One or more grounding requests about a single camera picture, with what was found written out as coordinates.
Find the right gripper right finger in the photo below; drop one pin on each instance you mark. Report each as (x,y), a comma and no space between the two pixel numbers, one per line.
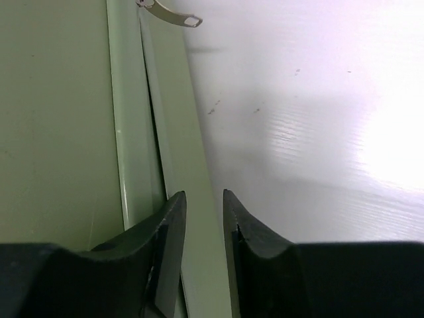
(270,276)

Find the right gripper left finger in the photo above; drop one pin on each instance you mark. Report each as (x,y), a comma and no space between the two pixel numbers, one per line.
(135,274)

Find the green hard-shell suitcase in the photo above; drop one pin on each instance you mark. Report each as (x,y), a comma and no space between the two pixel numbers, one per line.
(99,129)

